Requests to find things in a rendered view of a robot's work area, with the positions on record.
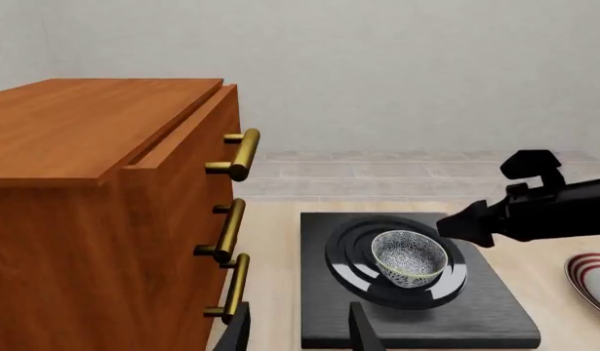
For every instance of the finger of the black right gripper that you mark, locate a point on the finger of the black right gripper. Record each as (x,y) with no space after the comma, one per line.
(468,225)

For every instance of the patterned black white bowl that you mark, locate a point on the patterned black white bowl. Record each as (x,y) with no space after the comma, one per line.
(409,257)

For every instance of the flat black stove plate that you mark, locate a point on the flat black stove plate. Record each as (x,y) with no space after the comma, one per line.
(329,314)

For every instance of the wooden cabinet drawer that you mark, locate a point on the wooden cabinet drawer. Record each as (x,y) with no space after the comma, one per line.
(182,161)

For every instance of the wooden cabinet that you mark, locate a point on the wooden cabinet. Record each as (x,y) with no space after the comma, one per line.
(60,190)

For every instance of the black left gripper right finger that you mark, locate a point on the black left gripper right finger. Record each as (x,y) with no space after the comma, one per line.
(363,332)

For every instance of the white plate with red rings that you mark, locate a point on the white plate with red rings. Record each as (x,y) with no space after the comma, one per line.
(597,281)

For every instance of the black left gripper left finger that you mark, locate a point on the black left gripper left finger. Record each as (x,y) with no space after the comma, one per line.
(235,331)

